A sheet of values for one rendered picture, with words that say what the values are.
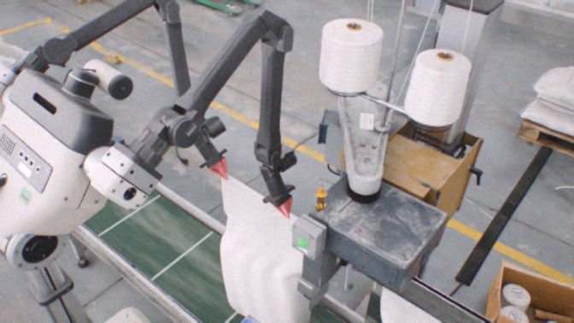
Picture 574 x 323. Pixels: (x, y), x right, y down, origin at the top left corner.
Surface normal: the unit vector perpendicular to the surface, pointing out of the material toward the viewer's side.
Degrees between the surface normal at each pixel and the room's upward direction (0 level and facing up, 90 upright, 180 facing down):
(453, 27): 90
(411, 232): 0
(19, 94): 50
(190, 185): 0
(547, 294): 90
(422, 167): 0
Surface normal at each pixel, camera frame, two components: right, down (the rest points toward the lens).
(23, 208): -0.50, -0.15
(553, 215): 0.02, -0.78
